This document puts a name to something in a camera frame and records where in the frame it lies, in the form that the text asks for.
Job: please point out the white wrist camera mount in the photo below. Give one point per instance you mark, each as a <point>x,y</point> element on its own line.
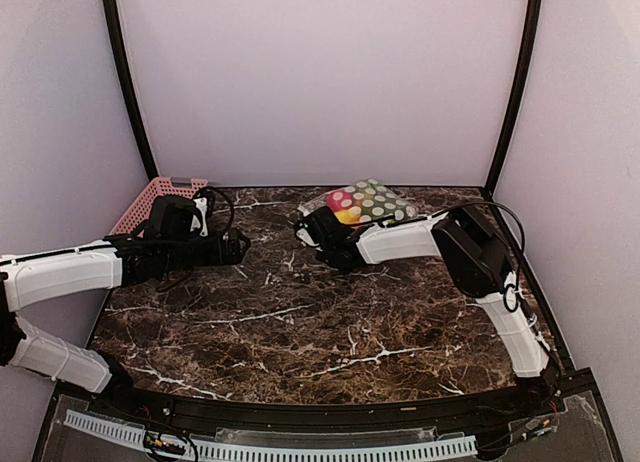
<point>199,221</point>
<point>302,234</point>

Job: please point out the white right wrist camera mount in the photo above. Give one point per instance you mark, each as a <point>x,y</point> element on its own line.
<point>302,234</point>

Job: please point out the white slotted cable duct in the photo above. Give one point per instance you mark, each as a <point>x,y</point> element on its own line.
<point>248,445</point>

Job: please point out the left black frame post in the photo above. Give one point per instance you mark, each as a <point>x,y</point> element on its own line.
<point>128,92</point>

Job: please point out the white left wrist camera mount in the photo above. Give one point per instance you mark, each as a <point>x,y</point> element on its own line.
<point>199,221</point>

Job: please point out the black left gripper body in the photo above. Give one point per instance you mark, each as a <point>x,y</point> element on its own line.
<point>214,256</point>

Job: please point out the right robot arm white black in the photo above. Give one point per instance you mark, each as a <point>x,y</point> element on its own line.
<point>476,257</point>

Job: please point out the black frame post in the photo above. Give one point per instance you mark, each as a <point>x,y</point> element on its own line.
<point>521,72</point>
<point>128,92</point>

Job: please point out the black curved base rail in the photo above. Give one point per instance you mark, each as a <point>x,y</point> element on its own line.
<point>197,415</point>

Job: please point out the pink perforated plastic basket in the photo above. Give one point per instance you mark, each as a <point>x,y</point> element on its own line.
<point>141,207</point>

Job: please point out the clear polka dot zip bag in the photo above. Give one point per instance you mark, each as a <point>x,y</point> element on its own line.
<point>376,201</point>

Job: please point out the red fake apple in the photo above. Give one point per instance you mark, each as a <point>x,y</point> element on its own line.
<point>339,200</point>

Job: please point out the right black frame post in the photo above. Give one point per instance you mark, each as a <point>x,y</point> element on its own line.
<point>521,72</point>

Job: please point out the yellow fake lemon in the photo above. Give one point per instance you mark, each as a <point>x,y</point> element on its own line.
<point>349,216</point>

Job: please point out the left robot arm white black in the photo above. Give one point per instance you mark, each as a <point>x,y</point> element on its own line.
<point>176,236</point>

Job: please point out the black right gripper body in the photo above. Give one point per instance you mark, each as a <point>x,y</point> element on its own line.
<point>328,258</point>

